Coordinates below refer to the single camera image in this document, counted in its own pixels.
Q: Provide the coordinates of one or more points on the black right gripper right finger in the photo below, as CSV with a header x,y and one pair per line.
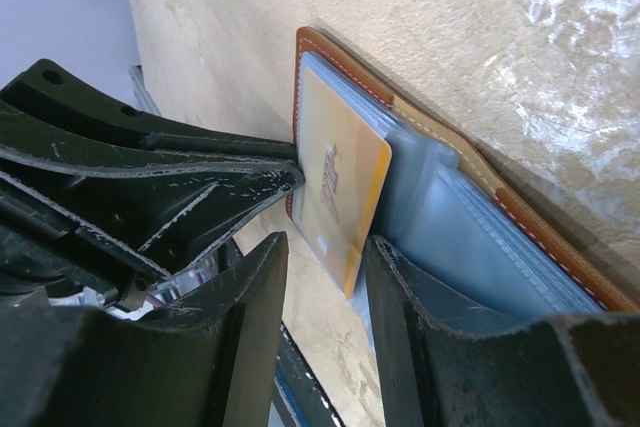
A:
x,y
445,360

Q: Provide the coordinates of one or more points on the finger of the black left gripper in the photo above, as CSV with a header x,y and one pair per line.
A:
x,y
106,213
49,93

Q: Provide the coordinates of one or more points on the brown leather card holder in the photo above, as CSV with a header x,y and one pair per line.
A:
x,y
451,215

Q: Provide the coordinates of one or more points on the aluminium frame rail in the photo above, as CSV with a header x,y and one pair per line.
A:
x,y
144,99

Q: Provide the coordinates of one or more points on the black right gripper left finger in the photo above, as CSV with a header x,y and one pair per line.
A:
x,y
206,359

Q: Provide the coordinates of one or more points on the gold VIP card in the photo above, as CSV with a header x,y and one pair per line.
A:
x,y
345,158

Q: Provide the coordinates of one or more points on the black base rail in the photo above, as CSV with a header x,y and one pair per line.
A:
x,y
299,398

